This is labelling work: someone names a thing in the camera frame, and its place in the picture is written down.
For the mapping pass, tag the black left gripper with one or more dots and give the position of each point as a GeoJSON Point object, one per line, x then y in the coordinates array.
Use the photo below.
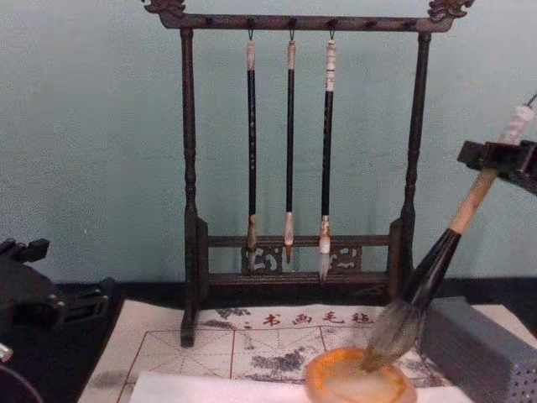
{"type": "Point", "coordinates": [25, 289]}

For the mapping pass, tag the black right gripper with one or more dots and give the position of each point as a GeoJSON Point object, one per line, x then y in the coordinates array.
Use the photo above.
{"type": "Point", "coordinates": [520, 180]}

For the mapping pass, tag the large bamboo calligraphy brush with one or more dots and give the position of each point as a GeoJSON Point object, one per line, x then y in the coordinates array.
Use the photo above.
{"type": "Point", "coordinates": [432, 260]}

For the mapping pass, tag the white felt mat, red grid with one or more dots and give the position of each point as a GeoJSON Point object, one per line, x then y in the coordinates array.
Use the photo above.
{"type": "Point", "coordinates": [189, 348]}

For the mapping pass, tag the dark wooden brush rack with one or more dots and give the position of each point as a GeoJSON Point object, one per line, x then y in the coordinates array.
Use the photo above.
{"type": "Point", "coordinates": [189, 168]}

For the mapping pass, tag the black brush with white tip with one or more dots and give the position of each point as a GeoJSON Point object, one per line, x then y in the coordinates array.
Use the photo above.
{"type": "Point", "coordinates": [327, 147]}

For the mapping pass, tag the grey stone block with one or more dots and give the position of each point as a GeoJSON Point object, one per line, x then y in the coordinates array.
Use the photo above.
{"type": "Point", "coordinates": [470, 340]}

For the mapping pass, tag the white paper sheet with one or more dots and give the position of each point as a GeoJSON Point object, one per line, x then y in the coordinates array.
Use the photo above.
{"type": "Point", "coordinates": [210, 388]}

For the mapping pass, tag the thin black brush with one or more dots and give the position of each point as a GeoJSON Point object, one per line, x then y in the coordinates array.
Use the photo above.
{"type": "Point", "coordinates": [290, 147]}

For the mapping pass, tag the black brush with brown tip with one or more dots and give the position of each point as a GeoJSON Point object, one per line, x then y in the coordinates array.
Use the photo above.
{"type": "Point", "coordinates": [251, 147]}

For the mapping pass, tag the amber glass dish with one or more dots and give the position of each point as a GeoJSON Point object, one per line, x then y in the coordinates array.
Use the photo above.
{"type": "Point", "coordinates": [335, 378]}

